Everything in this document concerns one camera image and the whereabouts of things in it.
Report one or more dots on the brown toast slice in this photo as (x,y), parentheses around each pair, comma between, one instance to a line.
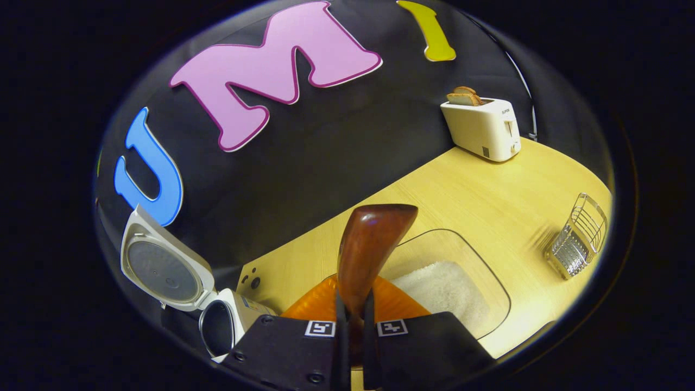
(462,100)
(466,89)

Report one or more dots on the white rice pile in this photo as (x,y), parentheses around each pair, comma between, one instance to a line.
(445,288)

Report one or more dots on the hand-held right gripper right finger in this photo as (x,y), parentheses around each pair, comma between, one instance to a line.
(423,353)

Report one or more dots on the brown wooden spoon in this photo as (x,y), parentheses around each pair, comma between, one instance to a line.
(374,239)

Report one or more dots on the white toaster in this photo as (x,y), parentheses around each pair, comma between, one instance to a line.
(478,130)

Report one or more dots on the clear plastic container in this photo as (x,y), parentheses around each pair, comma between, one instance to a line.
(434,244)

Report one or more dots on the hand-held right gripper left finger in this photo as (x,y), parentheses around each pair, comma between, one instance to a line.
(282,353)

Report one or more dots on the black backdrop cloth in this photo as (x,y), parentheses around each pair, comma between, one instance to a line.
(326,141)

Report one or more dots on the white rice cooker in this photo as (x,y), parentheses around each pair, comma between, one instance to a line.
(163,266)

